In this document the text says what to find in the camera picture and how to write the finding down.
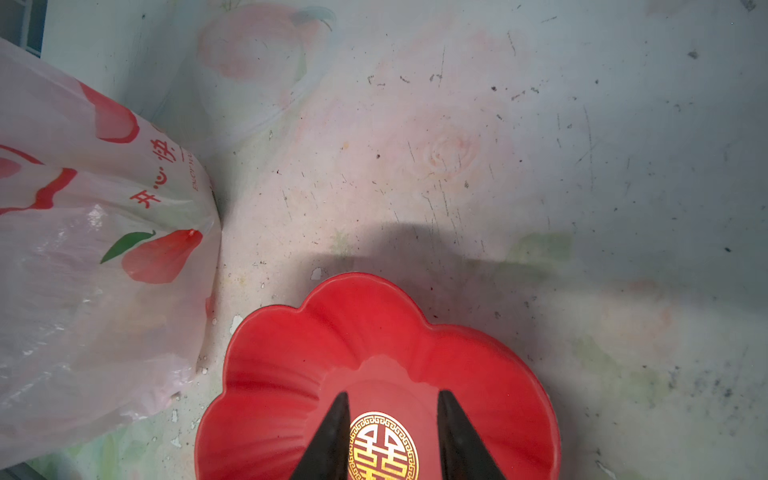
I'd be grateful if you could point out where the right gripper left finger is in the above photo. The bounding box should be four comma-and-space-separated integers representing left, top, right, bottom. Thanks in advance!
290, 392, 351, 480

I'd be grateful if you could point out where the red flower-shaped plate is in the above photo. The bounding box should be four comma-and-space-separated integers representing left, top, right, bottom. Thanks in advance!
194, 273, 562, 479

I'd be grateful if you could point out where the pink plastic bag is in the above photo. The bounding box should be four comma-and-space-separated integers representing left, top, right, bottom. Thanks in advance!
1, 42, 221, 467

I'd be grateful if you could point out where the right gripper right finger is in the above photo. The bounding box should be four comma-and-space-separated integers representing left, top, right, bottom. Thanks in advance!
437, 390, 505, 480

